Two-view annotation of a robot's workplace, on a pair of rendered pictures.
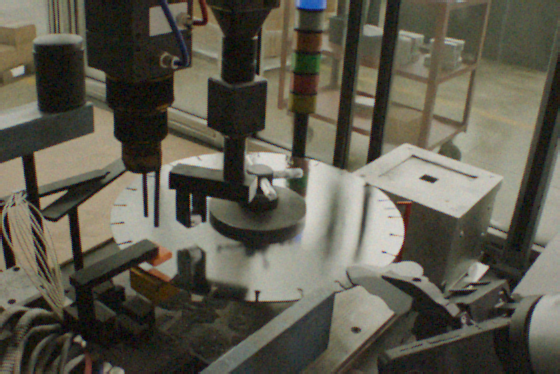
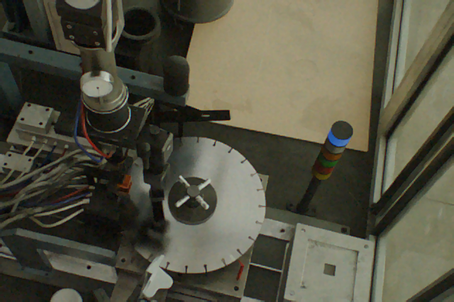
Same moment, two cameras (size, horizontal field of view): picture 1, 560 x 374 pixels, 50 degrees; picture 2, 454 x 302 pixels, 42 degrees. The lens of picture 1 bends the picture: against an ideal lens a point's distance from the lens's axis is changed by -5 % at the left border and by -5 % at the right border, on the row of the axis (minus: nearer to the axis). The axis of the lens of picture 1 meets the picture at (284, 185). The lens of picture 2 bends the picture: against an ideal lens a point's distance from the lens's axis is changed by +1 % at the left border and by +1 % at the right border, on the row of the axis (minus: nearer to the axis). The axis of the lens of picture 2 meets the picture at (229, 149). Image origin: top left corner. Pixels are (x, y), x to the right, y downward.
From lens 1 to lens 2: 104 cm
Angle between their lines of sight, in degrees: 51
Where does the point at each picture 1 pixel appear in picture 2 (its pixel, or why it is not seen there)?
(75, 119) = (173, 98)
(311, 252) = (169, 236)
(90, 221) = (240, 107)
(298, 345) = (90, 256)
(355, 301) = not seen: hidden behind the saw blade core
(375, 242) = (193, 260)
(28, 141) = (146, 93)
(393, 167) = (329, 244)
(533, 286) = not seen: outside the picture
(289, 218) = (186, 217)
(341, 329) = not seen: hidden behind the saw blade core
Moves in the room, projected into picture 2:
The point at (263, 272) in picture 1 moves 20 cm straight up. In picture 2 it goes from (143, 224) to (139, 185)
